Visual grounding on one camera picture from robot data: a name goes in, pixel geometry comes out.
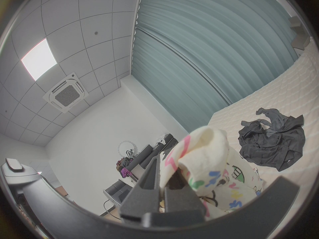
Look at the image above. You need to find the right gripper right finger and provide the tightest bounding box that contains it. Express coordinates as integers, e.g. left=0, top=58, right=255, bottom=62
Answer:
left=164, top=169, right=206, bottom=218

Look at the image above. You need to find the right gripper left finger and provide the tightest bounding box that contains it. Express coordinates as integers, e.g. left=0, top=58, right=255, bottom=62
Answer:
left=120, top=155, right=161, bottom=221

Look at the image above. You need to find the white printed pyjama top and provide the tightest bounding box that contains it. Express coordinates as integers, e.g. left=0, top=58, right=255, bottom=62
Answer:
left=159, top=126, right=264, bottom=220

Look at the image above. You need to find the colourful pile of clothes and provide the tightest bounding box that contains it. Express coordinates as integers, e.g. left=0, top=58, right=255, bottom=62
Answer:
left=115, top=158, right=134, bottom=179

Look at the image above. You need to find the dark grey low cabinet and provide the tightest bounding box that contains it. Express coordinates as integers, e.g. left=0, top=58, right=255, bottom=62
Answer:
left=103, top=178, right=134, bottom=206

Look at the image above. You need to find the dark grey long cabinet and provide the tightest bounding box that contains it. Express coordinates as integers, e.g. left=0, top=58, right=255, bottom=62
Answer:
left=131, top=133, right=179, bottom=181

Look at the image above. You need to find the round mirror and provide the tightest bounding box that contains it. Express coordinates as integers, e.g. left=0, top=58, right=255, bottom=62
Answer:
left=118, top=140, right=138, bottom=159

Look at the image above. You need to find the black garment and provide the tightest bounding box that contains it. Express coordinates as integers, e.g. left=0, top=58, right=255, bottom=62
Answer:
left=238, top=115, right=306, bottom=172

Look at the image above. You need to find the blue-green curtain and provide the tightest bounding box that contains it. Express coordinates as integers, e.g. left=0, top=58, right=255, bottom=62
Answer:
left=136, top=0, right=299, bottom=104
left=130, top=28, right=230, bottom=134

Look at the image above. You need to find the grey garment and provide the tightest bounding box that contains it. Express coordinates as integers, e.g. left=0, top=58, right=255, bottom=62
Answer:
left=256, top=107, right=289, bottom=134

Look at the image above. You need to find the white ceiling air vent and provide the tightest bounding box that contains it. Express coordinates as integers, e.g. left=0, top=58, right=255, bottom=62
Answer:
left=42, top=72, right=89, bottom=113

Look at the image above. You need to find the bed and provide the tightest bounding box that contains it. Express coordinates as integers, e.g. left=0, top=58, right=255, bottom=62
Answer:
left=207, top=38, right=319, bottom=220

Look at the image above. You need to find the square ceiling light panel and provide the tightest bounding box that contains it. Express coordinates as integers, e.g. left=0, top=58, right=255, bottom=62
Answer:
left=20, top=38, right=57, bottom=80

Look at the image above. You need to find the grey bedside table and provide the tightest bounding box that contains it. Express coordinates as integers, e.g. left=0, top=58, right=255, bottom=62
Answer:
left=289, top=16, right=312, bottom=50

